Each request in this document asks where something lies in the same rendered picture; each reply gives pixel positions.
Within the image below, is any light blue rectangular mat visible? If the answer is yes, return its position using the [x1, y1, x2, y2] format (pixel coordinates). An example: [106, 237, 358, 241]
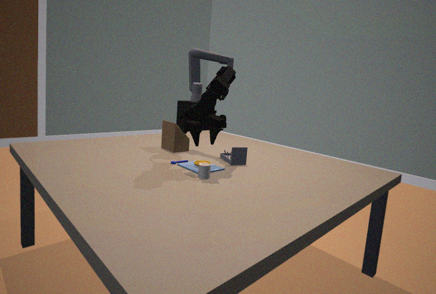
[177, 161, 225, 174]

